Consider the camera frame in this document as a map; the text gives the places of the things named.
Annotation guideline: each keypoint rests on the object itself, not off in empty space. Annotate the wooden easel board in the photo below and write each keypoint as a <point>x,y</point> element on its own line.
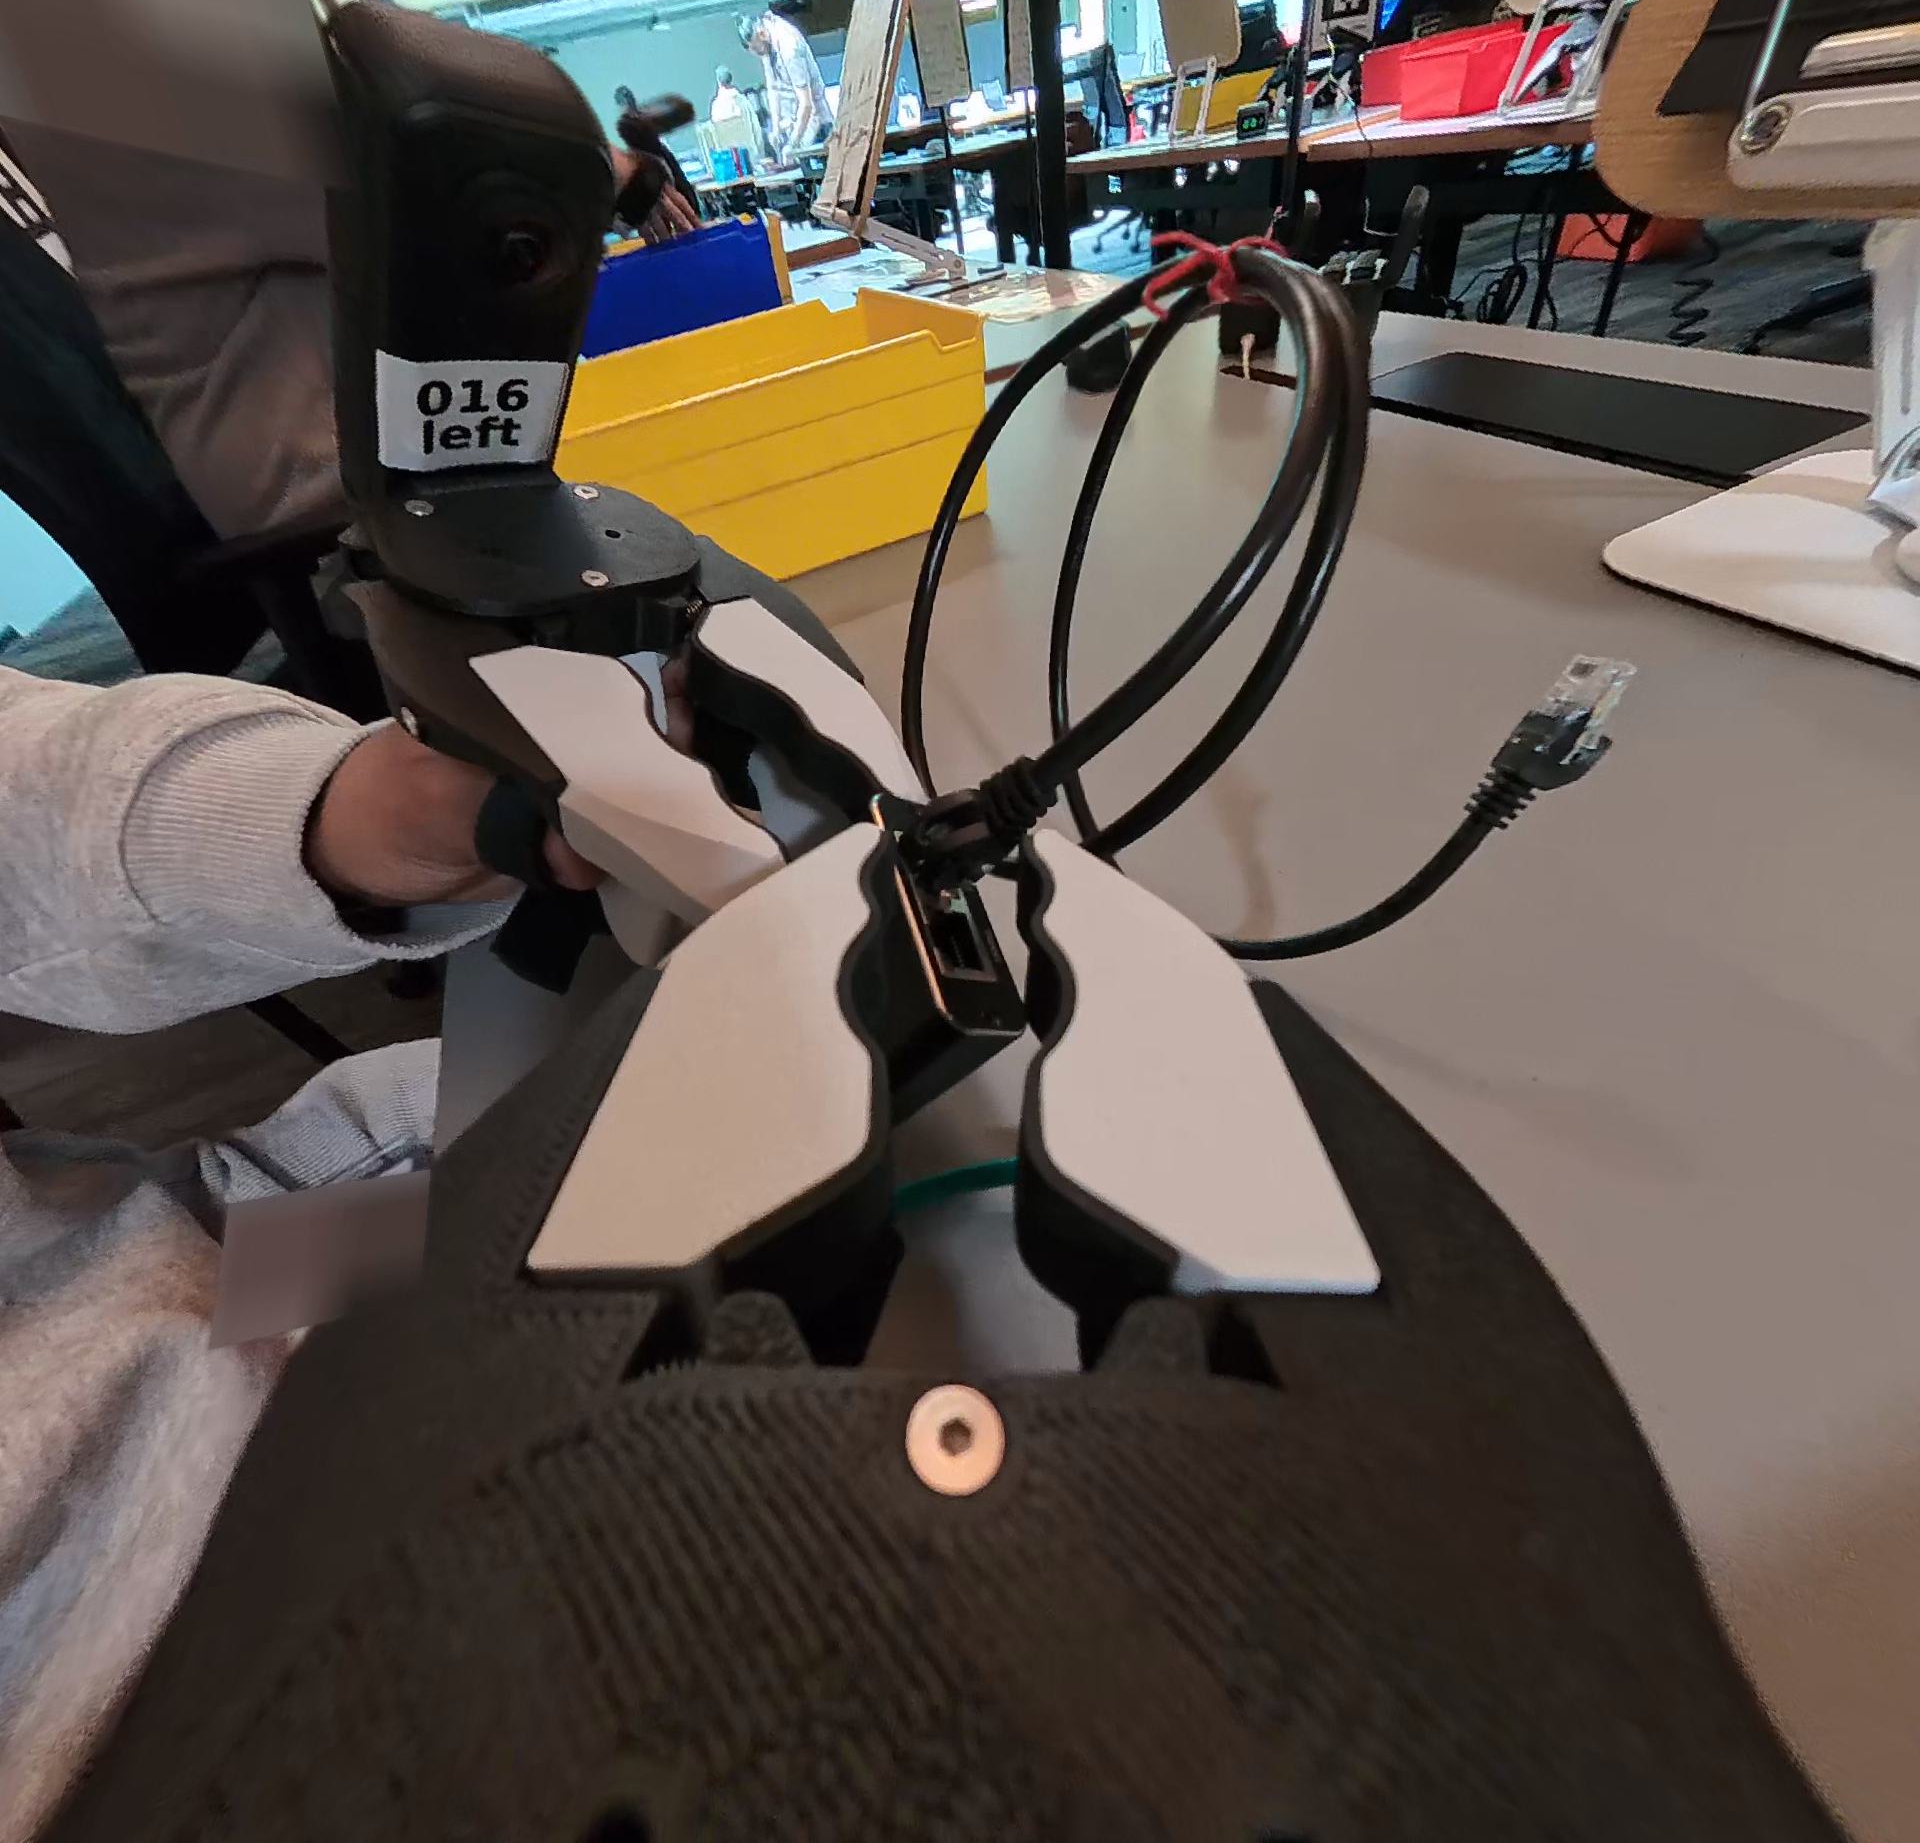
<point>871,73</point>

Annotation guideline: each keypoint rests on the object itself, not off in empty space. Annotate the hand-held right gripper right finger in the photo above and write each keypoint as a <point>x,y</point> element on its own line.
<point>1185,1108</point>

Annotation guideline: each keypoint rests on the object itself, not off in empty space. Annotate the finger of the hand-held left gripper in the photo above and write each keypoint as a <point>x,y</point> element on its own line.
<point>631,778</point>
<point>817,710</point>

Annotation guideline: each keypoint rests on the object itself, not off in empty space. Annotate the red plastic bin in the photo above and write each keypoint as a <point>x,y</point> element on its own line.
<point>1456,73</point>

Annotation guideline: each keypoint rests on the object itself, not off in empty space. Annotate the person's left hand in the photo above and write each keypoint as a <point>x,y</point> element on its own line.
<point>398,830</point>

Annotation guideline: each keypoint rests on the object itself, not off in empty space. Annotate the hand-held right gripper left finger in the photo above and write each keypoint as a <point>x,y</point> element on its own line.
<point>721,1093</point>

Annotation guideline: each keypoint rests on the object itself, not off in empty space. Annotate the white metal stand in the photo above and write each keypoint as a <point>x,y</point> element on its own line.
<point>1756,553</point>

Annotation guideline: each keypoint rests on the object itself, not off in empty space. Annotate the yellow plastic bin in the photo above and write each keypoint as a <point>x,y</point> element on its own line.
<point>780,433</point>

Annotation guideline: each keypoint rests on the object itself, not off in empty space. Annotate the person's left forearm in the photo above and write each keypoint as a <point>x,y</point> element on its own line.
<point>151,838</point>

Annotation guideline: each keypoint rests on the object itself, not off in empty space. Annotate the blue plastic bin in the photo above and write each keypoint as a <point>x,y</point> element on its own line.
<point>676,283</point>

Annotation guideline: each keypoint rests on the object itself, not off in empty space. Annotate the black office chair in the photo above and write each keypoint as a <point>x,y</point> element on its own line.
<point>91,553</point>

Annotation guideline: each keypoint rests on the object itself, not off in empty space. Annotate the black desk panel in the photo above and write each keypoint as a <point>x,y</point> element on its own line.
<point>1605,418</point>

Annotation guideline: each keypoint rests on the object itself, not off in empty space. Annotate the black ethernet splitter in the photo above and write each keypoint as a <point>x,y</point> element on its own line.
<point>961,996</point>

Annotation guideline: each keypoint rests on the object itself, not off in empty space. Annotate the black pole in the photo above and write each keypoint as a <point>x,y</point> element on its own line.
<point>1046,89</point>

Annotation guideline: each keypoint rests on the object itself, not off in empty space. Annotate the small black box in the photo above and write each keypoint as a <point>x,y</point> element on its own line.
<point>1096,362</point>

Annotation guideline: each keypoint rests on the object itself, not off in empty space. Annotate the red twist tie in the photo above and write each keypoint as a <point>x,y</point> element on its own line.
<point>1216,272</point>

